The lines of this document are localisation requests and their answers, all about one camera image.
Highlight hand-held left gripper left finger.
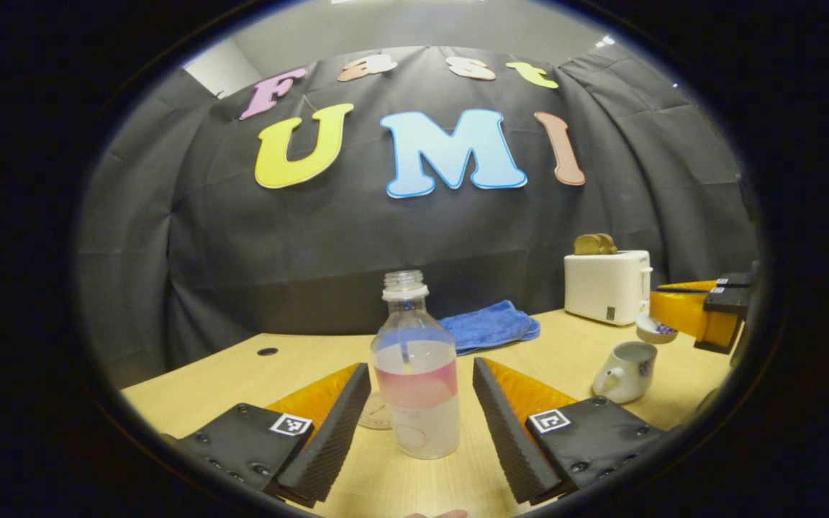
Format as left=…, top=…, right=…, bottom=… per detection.
left=170, top=362, right=373, bottom=509

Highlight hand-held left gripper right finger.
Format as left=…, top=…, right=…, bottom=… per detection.
left=472, top=356, right=668, bottom=505

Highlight round beige coaster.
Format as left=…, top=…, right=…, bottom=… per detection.
left=357, top=392, right=394, bottom=431

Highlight clear water bottle pink label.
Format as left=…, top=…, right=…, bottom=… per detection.
left=371, top=270, right=461, bottom=460

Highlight white teacup blue pattern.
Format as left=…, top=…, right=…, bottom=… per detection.
left=592, top=341, right=658, bottom=404

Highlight blue towel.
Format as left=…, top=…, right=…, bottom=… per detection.
left=440, top=300, right=541, bottom=356

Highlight white toaster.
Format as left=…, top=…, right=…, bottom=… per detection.
left=564, top=250, right=653, bottom=327

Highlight brown toast slices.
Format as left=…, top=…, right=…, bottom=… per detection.
left=574, top=233, right=618, bottom=256

